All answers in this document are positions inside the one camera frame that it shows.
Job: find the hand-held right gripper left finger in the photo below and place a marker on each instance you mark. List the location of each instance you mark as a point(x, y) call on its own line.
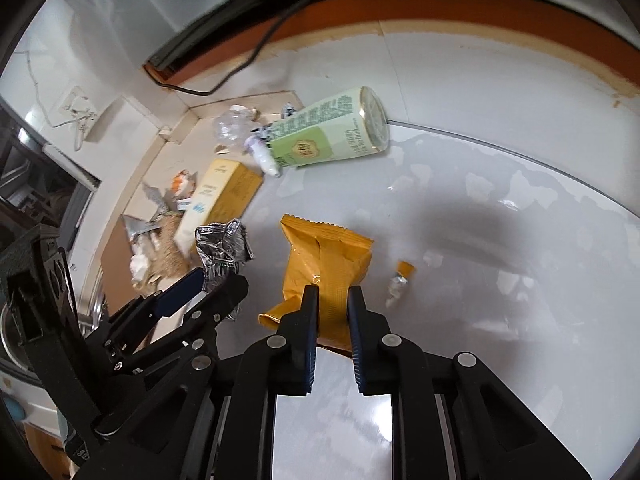
point(310, 345)

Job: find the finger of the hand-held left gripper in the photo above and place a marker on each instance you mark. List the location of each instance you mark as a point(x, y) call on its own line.
point(175, 292)
point(225, 296)

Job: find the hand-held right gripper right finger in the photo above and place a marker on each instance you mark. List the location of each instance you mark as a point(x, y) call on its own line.
point(358, 345)

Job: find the silver foil wrapper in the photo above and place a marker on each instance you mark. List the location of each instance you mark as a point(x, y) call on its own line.
point(220, 250)

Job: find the orange snack packet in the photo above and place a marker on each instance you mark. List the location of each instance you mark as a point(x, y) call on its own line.
point(325, 265)

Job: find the crumpled white tissue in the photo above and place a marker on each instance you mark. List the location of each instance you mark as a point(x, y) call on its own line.
point(140, 262)

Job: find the brown cardboard sheet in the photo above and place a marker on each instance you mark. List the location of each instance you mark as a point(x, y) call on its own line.
point(115, 270)

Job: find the flat silver pouch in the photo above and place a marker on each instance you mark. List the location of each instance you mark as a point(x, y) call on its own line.
point(137, 225)

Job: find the small orange candy wrapper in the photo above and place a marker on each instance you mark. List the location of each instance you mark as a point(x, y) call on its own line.
point(403, 272)

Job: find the grey foil wrapper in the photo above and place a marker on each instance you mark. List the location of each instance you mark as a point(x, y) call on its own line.
point(157, 200)

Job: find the orange and white wrapper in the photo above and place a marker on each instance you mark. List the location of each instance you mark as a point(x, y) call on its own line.
point(181, 182)

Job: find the yellow cardboard box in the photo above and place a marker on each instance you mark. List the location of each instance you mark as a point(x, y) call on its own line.
point(225, 185)

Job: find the small white plastic bottle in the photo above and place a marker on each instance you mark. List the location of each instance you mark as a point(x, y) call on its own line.
point(262, 155)

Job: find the crumpled clear plastic wrap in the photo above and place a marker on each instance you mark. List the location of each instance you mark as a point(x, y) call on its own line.
point(230, 125)

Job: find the small silver wrapper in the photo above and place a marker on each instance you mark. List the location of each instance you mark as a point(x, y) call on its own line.
point(289, 110)

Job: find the white wall socket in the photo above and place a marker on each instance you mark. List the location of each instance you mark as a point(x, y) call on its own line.
point(75, 102)

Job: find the dark metal rail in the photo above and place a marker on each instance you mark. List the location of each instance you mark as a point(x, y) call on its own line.
point(210, 35)

